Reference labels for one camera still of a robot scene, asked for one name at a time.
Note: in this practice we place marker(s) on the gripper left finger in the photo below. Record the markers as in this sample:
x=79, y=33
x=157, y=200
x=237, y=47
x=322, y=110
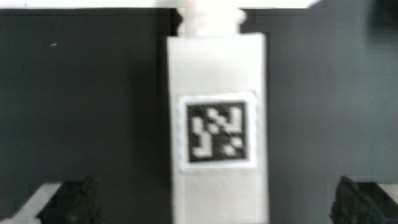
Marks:
x=63, y=204

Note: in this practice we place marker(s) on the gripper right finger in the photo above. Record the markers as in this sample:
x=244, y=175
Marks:
x=363, y=206

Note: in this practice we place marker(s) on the white square table top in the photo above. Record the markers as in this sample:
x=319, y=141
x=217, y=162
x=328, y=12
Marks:
x=79, y=4

